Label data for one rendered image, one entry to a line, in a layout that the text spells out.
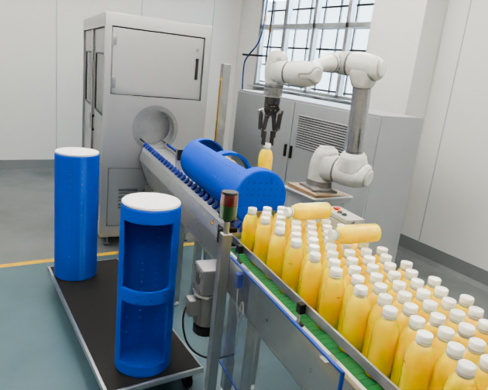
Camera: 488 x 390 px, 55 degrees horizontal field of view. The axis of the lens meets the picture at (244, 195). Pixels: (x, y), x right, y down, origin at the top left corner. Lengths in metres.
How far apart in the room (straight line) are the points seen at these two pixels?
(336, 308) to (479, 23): 3.78
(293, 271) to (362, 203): 2.24
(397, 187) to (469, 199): 0.92
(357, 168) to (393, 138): 1.25
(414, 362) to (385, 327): 0.12
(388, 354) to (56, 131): 6.23
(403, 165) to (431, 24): 1.53
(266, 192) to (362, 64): 0.86
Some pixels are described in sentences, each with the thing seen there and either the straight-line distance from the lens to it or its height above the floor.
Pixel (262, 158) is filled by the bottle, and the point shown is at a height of 1.27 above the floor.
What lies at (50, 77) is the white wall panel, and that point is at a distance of 7.03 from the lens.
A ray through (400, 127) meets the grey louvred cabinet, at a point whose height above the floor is 1.36.
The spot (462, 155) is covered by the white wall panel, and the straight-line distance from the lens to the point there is 4.87.
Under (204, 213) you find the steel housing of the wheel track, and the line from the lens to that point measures 2.63.
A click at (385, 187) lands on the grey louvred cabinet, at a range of 4.03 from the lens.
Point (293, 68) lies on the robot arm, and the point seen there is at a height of 1.71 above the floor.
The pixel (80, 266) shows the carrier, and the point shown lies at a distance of 3.44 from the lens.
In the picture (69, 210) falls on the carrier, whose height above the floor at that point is 0.67.
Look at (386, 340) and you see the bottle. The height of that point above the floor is 1.03.
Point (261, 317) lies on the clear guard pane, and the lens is 1.72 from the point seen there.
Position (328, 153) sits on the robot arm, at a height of 1.25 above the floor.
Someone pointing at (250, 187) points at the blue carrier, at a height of 1.15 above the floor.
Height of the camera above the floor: 1.69
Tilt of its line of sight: 15 degrees down
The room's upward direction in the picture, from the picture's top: 6 degrees clockwise
